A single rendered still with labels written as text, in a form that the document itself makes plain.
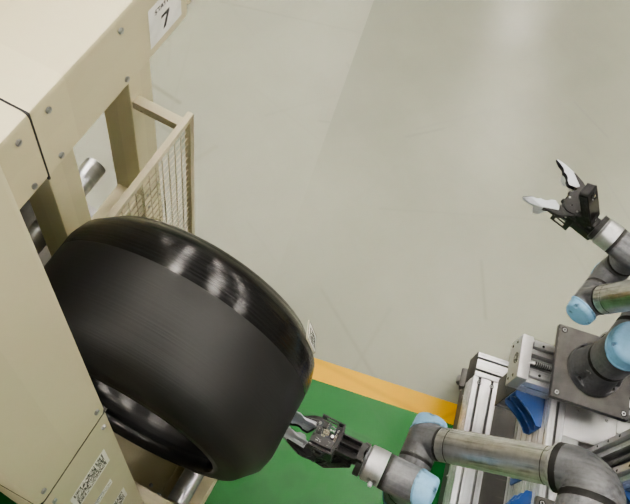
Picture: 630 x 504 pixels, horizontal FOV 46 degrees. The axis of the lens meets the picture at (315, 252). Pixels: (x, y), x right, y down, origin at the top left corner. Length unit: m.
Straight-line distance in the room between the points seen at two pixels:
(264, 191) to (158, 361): 1.91
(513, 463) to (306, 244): 1.61
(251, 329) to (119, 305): 0.22
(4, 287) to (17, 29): 0.60
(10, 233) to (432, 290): 2.53
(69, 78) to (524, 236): 2.44
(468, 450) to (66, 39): 1.08
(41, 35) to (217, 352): 0.54
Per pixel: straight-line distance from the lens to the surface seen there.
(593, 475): 1.46
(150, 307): 1.21
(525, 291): 3.09
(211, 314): 1.22
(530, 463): 1.53
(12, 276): 0.54
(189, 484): 1.67
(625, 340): 2.02
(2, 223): 0.50
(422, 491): 1.54
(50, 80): 1.03
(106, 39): 1.09
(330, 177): 3.11
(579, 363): 2.14
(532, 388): 2.24
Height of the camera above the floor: 2.56
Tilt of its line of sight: 62 degrees down
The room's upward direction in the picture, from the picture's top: 17 degrees clockwise
